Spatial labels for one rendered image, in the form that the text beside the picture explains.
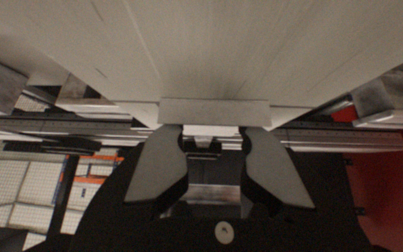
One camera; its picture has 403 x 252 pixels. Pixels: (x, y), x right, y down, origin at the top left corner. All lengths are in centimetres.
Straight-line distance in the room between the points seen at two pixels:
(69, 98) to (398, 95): 56
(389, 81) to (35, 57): 66
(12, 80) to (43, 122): 29
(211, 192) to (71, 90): 28
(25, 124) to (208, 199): 75
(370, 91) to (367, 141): 36
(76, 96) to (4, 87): 21
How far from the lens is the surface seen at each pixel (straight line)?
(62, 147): 58
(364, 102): 41
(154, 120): 17
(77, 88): 30
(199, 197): 21
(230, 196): 21
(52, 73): 44
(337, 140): 65
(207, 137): 23
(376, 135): 78
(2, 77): 49
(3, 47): 42
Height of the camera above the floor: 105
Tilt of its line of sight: 17 degrees down
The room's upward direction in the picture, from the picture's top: 178 degrees counter-clockwise
